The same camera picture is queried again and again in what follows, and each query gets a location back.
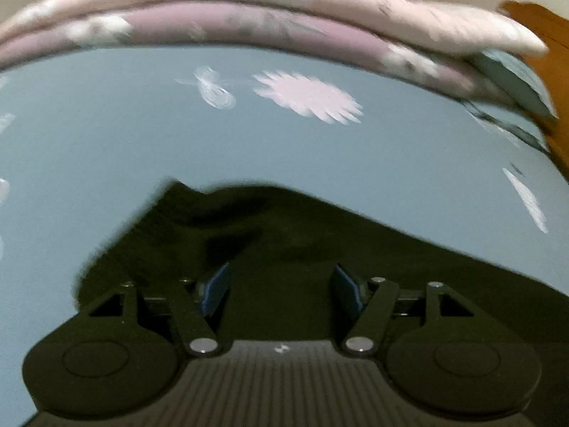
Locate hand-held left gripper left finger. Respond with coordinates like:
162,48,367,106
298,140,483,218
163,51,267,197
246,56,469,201
86,262,232,357

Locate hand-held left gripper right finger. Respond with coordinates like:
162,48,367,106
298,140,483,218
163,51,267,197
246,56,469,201
330,263,476,359

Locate black pants with white drawstring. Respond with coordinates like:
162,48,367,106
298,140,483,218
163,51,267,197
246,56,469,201
73,180,569,427

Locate bed with blue floral sheet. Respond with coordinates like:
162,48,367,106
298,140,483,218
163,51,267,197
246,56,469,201
0,47,569,427

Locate flat blue floral pillow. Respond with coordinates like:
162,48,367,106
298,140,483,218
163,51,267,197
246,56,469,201
462,100,552,152

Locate plump blue floral pillow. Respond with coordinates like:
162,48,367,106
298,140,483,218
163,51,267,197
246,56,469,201
471,49,558,118

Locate purple floral folded quilt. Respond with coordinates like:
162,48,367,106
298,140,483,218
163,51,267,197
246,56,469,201
0,2,516,107

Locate wooden headboard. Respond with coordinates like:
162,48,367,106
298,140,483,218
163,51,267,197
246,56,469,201
495,0,569,183

